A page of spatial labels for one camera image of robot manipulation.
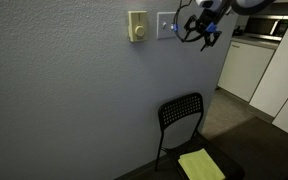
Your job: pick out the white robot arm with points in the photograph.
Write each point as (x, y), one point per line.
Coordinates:
(250, 5)

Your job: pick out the white light switch toggle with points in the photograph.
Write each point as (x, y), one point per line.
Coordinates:
(171, 26)
(164, 25)

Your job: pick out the yellow-green folded cloth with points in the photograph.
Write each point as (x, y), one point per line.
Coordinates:
(200, 165)

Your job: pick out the stainless steel microwave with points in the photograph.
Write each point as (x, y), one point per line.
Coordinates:
(267, 28)

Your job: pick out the small dark countertop appliance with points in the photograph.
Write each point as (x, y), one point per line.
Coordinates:
(237, 32)

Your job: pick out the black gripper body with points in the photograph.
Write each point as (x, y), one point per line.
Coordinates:
(206, 19)

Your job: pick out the tall white cabinet panel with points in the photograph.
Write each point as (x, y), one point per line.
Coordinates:
(284, 66)

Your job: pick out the white double switch plate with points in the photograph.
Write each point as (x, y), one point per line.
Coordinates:
(164, 33)

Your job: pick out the grey kitchen countertop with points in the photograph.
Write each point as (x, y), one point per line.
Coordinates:
(255, 42)

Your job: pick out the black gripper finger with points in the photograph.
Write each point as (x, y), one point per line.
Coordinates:
(212, 38)
(190, 24)

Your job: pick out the black perforated chair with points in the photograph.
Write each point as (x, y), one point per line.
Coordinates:
(180, 108)

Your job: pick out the white kitchen base cabinet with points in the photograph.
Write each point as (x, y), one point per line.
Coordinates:
(244, 70)

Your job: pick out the beige dial thermostat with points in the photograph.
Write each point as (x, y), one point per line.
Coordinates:
(137, 26)

